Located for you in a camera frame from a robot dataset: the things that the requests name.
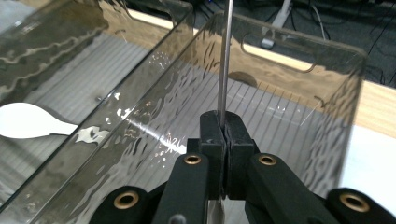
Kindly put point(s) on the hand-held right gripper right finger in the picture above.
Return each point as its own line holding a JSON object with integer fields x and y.
{"x": 236, "y": 155}

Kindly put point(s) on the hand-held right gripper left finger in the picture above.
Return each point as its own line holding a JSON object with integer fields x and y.
{"x": 214, "y": 155}

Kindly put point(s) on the stainless steel knife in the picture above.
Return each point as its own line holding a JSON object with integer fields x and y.
{"x": 224, "y": 62}

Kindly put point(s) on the smoky transparent plastic bin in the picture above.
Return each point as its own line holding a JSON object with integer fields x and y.
{"x": 46, "y": 46}
{"x": 311, "y": 77}

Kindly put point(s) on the white ceramic spoon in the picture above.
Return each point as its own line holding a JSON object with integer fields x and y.
{"x": 25, "y": 121}

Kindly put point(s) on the white stand leg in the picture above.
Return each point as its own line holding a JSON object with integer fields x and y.
{"x": 280, "y": 15}

